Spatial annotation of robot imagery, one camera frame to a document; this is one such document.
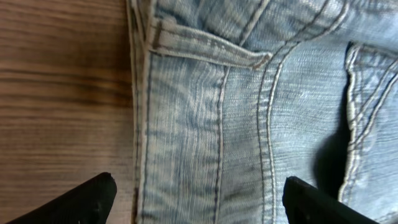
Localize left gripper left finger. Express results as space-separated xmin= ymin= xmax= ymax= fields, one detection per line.
xmin=7 ymin=172 xmax=117 ymax=224

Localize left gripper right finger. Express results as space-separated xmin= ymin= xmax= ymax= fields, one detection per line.
xmin=282 ymin=176 xmax=377 ymax=224

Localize light blue denim shorts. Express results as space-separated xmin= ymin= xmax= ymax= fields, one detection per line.
xmin=127 ymin=0 xmax=397 ymax=223

